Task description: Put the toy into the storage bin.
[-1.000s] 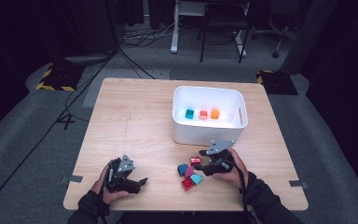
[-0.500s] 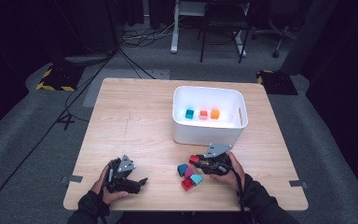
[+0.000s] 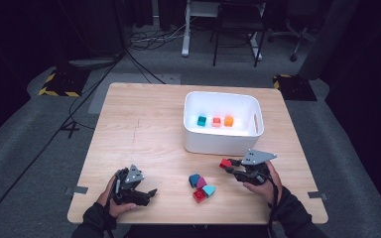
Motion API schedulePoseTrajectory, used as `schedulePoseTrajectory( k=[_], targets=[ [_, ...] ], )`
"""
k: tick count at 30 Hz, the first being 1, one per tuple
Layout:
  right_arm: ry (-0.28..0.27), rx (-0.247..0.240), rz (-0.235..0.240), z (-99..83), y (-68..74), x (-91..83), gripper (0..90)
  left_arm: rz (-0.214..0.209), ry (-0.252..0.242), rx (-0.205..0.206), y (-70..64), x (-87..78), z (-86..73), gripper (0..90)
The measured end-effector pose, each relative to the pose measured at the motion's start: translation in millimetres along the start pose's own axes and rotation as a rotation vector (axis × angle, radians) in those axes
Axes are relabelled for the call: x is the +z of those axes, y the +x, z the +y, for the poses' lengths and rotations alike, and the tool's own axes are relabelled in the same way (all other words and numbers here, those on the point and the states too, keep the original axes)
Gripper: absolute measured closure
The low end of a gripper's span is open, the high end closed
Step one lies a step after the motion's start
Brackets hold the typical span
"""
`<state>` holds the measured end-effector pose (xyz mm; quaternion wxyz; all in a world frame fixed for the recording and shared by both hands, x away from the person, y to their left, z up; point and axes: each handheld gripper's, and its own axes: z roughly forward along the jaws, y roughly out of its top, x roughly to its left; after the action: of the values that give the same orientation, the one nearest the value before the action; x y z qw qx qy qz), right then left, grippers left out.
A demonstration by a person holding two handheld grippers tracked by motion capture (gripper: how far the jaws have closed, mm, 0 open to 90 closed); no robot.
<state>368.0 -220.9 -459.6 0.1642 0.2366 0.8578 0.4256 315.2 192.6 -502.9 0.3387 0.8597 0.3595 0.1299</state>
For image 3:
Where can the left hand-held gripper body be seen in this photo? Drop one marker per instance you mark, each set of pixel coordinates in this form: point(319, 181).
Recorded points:
point(125, 195)

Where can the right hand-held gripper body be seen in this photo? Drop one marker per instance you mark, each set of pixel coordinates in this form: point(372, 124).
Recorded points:
point(256, 157)

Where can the small red toy block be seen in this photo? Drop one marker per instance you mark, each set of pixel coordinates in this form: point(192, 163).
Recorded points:
point(225, 163)

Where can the white plastic bin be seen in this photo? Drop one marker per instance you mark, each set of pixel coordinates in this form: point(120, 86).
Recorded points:
point(221, 142)

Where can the light blue toy block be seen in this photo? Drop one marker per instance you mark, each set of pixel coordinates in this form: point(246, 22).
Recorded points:
point(209, 190)

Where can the purple toy block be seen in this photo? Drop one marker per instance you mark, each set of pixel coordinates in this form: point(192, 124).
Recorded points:
point(201, 182)

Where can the dark blue toy block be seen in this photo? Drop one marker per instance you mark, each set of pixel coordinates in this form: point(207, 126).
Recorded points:
point(194, 180)

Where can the orange toy block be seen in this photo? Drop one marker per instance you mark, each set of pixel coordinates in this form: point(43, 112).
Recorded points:
point(228, 121)

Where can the large red toy block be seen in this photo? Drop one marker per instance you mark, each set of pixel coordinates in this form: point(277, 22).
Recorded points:
point(199, 195)

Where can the pink toy block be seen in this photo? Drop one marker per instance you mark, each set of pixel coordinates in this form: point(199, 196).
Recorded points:
point(216, 121)

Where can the teal toy block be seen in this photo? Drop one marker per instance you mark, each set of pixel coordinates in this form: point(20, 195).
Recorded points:
point(201, 120)

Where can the person's left hand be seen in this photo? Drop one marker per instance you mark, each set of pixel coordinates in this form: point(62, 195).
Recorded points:
point(107, 200)

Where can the person's right hand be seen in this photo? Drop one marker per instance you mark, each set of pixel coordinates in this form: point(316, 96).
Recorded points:
point(271, 191)

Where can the person's dark torso clothing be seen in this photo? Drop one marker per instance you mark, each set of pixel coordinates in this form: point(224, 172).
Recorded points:
point(178, 233)

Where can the grey tape strip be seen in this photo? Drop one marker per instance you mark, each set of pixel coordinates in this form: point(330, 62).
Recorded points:
point(317, 195)
point(79, 190)

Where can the office chair wheeled base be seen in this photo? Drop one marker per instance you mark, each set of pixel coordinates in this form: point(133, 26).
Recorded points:
point(299, 39)

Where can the black stand with round base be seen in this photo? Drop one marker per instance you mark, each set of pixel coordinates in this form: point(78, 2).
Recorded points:
point(92, 62)

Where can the grey curtain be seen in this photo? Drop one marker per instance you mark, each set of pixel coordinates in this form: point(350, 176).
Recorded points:
point(327, 39)

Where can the black chair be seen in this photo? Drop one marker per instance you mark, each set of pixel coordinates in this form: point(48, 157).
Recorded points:
point(239, 20)

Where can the yellow black striped base plate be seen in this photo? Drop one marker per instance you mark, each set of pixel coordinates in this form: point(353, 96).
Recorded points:
point(294, 87)
point(63, 84)

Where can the white desk frame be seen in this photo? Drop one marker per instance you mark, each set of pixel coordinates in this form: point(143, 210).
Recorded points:
point(186, 33)

